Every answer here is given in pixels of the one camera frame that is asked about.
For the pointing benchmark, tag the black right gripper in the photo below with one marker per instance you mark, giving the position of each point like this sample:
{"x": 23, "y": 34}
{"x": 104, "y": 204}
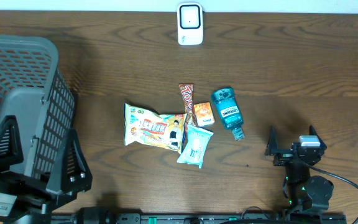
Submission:
{"x": 282, "y": 158}

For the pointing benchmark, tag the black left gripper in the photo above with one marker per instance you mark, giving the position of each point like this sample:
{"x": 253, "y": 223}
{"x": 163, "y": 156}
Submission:
{"x": 36, "y": 199}

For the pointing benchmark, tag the teal Listerine mouthwash bottle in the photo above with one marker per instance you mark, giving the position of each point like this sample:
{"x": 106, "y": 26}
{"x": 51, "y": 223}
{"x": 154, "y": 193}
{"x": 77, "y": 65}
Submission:
{"x": 229, "y": 112}

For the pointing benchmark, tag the grey plastic mesh basket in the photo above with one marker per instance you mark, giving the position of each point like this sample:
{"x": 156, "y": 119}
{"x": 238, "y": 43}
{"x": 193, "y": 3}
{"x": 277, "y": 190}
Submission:
{"x": 34, "y": 91}

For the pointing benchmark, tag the orange tissue packet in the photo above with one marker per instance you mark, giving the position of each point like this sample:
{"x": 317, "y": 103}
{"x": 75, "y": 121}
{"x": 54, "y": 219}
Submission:
{"x": 204, "y": 114}

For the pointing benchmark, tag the light teal snack packet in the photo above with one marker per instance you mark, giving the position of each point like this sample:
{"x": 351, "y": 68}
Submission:
{"x": 193, "y": 153}

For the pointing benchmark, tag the red Top chocolate bar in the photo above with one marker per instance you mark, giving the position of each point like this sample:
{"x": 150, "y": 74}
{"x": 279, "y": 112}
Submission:
{"x": 186, "y": 90}

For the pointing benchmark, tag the yellow snack chip bag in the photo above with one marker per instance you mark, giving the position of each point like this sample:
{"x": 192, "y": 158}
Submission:
{"x": 159, "y": 130}

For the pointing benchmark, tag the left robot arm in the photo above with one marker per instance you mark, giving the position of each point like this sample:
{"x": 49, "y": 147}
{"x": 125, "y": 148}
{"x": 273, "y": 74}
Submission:
{"x": 25, "y": 199}

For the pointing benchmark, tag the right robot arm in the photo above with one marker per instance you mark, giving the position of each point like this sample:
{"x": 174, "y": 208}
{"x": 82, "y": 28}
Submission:
{"x": 308, "y": 195}

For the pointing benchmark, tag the white barcode scanner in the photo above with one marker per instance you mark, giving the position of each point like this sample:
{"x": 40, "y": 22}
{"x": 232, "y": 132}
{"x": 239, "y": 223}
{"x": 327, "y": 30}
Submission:
{"x": 190, "y": 23}

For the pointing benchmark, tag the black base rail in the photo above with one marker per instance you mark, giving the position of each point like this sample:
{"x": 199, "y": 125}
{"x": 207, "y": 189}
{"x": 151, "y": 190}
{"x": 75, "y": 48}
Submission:
{"x": 135, "y": 218}

